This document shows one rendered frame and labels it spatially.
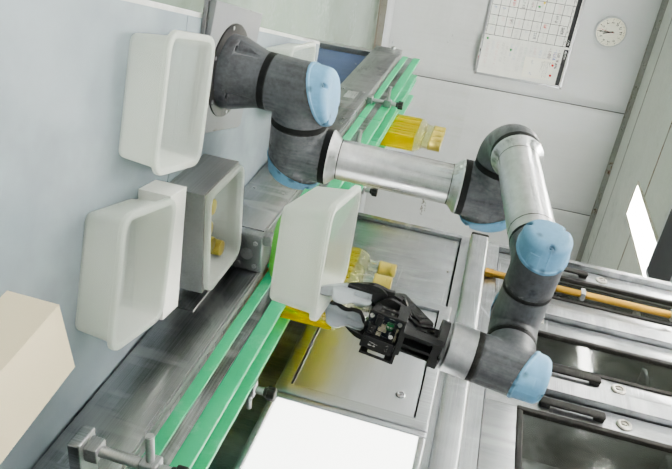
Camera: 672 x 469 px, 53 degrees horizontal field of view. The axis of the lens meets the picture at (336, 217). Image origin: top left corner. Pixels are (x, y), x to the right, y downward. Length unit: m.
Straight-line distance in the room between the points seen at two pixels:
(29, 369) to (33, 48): 0.39
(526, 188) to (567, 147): 6.55
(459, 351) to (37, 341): 0.56
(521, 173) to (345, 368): 0.66
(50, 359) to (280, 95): 0.66
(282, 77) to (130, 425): 0.68
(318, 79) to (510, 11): 6.03
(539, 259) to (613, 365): 0.97
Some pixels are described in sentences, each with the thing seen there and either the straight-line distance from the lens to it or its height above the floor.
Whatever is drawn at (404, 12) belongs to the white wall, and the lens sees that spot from 7.41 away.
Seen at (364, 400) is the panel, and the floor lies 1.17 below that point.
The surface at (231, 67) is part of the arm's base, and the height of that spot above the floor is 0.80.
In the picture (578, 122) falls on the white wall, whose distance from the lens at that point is 7.60.
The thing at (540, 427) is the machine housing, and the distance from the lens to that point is 1.66.
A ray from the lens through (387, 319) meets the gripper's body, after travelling 0.99.
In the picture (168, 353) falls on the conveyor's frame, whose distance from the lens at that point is 1.32.
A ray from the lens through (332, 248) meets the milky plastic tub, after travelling 1.14.
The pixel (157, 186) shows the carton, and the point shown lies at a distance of 1.22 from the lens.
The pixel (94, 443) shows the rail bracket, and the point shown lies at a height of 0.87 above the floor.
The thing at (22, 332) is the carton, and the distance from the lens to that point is 0.91.
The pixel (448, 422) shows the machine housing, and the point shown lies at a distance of 1.53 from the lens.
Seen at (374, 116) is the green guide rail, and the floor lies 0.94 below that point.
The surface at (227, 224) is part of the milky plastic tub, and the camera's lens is 1.47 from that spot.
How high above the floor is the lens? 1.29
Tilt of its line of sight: 10 degrees down
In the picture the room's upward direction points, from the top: 103 degrees clockwise
